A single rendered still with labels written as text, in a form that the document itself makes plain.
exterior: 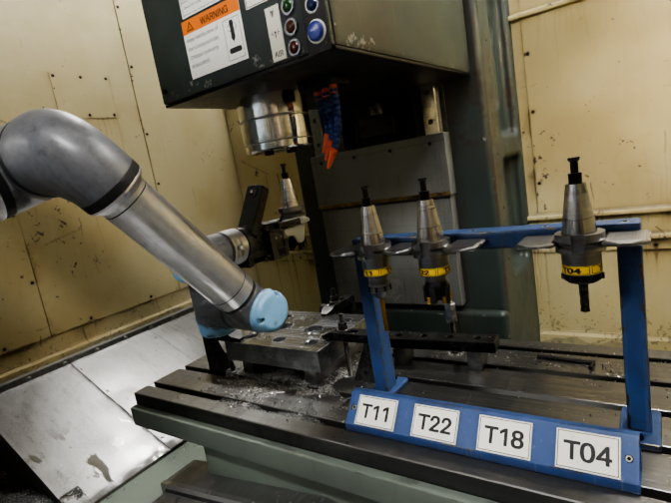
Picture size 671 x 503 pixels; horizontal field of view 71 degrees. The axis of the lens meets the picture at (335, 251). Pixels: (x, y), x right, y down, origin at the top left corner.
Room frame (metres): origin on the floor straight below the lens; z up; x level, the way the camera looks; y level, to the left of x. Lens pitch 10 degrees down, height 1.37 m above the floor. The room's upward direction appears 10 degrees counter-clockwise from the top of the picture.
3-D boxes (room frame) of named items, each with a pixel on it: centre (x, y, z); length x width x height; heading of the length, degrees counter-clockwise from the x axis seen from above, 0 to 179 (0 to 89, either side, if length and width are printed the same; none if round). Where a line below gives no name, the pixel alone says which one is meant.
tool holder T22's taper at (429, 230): (0.76, -0.16, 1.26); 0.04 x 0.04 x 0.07
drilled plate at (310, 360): (1.13, 0.13, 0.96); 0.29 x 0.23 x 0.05; 54
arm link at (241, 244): (0.95, 0.21, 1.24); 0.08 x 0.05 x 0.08; 54
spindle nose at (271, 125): (1.12, 0.09, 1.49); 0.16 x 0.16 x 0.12
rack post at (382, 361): (0.90, -0.06, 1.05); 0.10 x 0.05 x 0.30; 144
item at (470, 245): (0.73, -0.20, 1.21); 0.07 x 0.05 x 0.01; 144
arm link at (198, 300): (0.88, 0.24, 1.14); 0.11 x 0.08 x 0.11; 49
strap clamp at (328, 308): (1.24, 0.02, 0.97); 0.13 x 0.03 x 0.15; 144
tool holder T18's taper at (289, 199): (1.12, 0.09, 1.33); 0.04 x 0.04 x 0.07
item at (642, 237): (0.60, -0.38, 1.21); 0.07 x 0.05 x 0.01; 144
